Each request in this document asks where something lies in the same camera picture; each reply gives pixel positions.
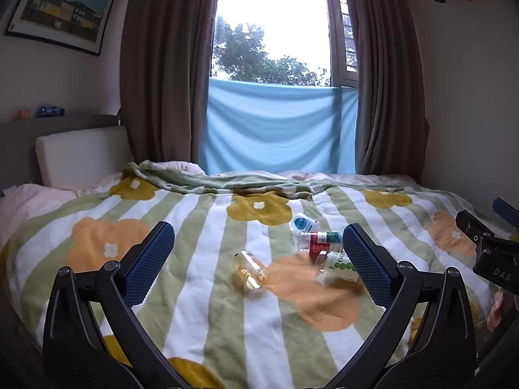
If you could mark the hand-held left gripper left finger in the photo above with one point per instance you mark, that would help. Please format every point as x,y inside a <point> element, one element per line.
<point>149,265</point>

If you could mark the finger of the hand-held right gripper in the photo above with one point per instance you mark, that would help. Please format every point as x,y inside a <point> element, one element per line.
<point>470,225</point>
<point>507,210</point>

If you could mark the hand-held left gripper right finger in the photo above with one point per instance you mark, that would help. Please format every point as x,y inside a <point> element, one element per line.
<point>367,269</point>

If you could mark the clear amber bottle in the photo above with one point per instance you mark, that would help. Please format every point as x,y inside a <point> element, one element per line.
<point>252,271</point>

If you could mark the white cup with green dots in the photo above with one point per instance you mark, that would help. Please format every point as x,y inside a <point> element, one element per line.
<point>336,269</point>

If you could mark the clear cup red green label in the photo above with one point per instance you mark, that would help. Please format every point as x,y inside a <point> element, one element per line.
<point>322,242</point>

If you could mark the white cup with blue label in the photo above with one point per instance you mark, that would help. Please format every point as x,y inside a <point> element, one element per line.
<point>305,223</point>

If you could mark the person's right hand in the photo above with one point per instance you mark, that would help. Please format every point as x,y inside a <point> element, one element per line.
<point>498,312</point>

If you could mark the striped floral blanket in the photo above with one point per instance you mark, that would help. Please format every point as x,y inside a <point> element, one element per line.
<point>211,320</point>

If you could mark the pale pink bed sheet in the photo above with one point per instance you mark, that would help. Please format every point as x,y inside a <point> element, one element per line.
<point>352,177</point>

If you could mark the white headboard cushion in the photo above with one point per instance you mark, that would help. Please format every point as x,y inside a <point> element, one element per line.
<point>83,154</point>

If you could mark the light blue cloth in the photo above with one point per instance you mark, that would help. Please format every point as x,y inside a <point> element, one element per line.
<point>279,127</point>

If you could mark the grey headboard shelf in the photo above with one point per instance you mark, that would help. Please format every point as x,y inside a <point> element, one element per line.
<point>61,123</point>

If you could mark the brown curtain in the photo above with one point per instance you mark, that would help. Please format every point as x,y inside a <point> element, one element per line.
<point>166,65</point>
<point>387,73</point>

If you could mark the blue plastic bottle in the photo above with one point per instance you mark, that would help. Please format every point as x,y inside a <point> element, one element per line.
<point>51,110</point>

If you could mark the orange packet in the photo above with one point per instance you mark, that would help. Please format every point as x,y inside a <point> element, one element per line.
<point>23,113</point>

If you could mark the green tree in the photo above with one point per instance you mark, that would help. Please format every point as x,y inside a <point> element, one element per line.
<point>259,56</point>

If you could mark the framed picture of houses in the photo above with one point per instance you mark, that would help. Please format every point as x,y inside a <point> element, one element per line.
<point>61,8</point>

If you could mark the window frame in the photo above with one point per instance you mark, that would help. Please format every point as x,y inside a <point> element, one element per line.
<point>342,24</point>

